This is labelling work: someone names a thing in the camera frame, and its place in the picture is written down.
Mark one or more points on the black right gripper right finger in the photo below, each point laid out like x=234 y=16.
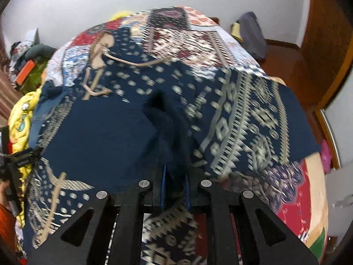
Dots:
x=242 y=229

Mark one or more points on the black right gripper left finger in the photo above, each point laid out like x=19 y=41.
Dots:
x=108 y=230

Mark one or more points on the navy patterned hooded garment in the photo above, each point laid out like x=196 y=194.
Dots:
x=154 y=121

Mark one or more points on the orange sleeve forearm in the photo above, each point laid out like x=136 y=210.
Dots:
x=7 y=228

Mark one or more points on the pile of clutter clothes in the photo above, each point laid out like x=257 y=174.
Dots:
x=27 y=50

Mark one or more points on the yellow cartoon blanket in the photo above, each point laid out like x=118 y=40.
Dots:
x=20 y=120

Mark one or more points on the colourful patchwork bedspread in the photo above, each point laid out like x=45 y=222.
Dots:
x=198 y=41

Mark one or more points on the pink striped curtain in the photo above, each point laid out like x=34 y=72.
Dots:
x=8 y=95

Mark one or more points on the orange box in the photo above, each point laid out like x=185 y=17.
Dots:
x=25 y=71

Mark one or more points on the pink object by door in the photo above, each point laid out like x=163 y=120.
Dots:
x=326 y=157

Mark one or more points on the yellow headboard pillow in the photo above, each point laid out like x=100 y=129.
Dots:
x=120 y=14

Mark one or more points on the brown wooden door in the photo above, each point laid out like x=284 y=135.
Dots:
x=317 y=69

